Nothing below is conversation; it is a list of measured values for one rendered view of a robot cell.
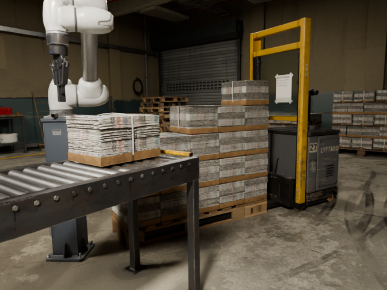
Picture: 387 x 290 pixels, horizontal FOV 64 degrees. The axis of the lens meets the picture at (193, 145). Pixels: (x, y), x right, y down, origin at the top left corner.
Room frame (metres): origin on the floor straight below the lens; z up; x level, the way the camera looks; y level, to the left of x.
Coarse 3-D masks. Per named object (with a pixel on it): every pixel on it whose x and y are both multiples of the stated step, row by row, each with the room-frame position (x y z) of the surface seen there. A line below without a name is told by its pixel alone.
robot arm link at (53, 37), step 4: (48, 32) 1.36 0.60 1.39; (52, 32) 1.35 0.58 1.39; (56, 32) 1.36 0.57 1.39; (60, 32) 1.36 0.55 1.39; (64, 32) 1.38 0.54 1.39; (48, 36) 1.36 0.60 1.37; (52, 36) 1.36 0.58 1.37; (56, 36) 1.36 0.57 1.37; (60, 36) 1.37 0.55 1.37; (64, 36) 1.38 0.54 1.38; (68, 36) 1.41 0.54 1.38; (48, 40) 1.36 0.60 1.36; (52, 40) 1.36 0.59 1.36; (56, 40) 1.36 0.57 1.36; (60, 40) 1.36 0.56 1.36; (64, 40) 1.38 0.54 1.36; (68, 40) 1.40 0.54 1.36; (48, 44) 1.37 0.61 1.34; (52, 44) 1.37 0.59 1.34; (56, 44) 1.37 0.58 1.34; (60, 44) 1.37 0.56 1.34; (64, 44) 1.38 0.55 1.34; (68, 44) 1.40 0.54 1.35
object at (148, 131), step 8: (136, 120) 1.56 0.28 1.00; (144, 120) 1.58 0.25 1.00; (152, 120) 1.63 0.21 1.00; (136, 128) 1.55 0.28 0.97; (144, 128) 1.59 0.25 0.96; (152, 128) 1.63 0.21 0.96; (144, 136) 1.58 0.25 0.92; (152, 136) 1.63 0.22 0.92; (136, 144) 1.56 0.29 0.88; (144, 144) 1.59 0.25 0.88; (152, 144) 1.63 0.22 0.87; (136, 160) 1.57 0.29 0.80
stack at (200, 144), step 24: (168, 144) 2.44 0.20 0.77; (192, 144) 2.55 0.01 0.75; (216, 144) 2.68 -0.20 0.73; (240, 144) 2.81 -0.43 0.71; (216, 168) 2.66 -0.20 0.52; (240, 168) 2.82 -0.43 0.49; (216, 192) 2.67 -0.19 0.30; (240, 192) 2.81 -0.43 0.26; (120, 216) 2.36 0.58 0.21; (144, 216) 2.32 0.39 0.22; (240, 216) 2.81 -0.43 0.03; (120, 240) 2.37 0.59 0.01; (144, 240) 2.31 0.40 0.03
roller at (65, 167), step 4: (52, 164) 1.52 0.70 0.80; (56, 164) 1.50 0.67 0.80; (60, 164) 1.50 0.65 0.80; (60, 168) 1.45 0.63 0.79; (64, 168) 1.44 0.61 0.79; (68, 168) 1.42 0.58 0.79; (72, 168) 1.41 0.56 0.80; (76, 168) 1.40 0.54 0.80; (80, 168) 1.39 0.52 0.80; (76, 172) 1.37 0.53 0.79; (80, 172) 1.35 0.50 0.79; (84, 172) 1.34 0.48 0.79; (88, 172) 1.32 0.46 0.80; (92, 172) 1.31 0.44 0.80; (96, 172) 1.30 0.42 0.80; (100, 172) 1.30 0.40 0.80; (96, 176) 1.28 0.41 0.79; (100, 176) 1.26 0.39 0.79
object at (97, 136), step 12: (72, 120) 1.52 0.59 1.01; (84, 120) 1.45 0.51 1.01; (96, 120) 1.39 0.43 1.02; (108, 120) 1.42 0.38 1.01; (120, 120) 1.47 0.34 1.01; (72, 132) 1.54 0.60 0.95; (84, 132) 1.47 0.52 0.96; (96, 132) 1.41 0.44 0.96; (108, 132) 1.42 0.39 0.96; (120, 132) 1.47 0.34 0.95; (72, 144) 1.55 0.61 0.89; (84, 144) 1.47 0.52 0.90; (96, 144) 1.41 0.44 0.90; (108, 144) 1.42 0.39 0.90; (120, 144) 1.47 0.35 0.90; (96, 156) 1.41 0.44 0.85; (108, 156) 1.42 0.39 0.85
